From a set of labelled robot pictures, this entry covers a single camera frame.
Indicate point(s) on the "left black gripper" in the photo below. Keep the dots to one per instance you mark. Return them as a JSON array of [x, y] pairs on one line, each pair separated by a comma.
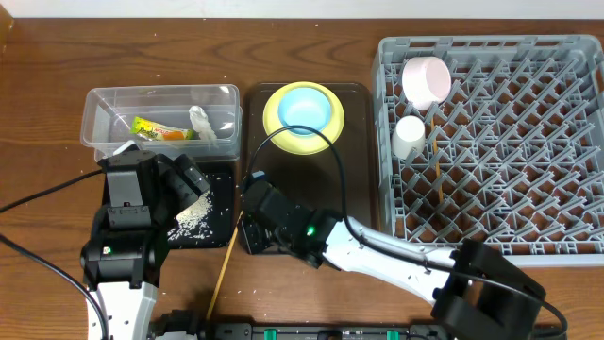
[[175, 180]]

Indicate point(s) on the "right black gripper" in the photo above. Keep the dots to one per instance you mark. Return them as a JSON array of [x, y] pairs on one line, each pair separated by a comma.
[[250, 231]]

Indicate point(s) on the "rice pile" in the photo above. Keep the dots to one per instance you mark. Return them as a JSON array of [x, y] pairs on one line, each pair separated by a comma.
[[193, 224]]

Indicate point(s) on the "yellow green snack wrapper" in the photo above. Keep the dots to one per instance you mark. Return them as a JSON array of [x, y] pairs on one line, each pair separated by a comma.
[[152, 131]]

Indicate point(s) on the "yellow plate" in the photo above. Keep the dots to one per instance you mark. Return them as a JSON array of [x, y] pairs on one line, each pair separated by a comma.
[[300, 141]]

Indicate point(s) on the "white tissue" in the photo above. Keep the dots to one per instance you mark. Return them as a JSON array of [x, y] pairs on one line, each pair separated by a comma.
[[201, 125]]

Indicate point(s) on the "pale green cup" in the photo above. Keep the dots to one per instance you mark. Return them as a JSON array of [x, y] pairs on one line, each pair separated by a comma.
[[408, 136]]

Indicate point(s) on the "white bowl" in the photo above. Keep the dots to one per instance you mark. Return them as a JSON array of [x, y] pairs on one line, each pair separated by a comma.
[[426, 81]]

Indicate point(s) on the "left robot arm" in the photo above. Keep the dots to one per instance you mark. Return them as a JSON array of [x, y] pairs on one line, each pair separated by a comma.
[[124, 292]]

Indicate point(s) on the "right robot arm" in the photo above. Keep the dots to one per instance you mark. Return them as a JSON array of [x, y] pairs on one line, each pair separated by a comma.
[[474, 292]]

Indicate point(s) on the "grey dishwasher rack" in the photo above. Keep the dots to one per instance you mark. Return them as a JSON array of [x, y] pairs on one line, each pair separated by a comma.
[[520, 147]]

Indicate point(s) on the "black plastic tray bin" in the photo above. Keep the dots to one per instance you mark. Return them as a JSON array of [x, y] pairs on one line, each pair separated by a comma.
[[222, 222]]

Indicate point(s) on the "clear plastic bin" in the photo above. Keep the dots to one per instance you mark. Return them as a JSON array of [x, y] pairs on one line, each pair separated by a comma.
[[109, 113]]

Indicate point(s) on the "light blue saucer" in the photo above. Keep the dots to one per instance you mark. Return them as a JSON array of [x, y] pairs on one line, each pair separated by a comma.
[[304, 107]]

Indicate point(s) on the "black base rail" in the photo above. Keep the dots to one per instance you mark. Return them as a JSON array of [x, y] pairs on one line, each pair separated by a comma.
[[187, 325]]

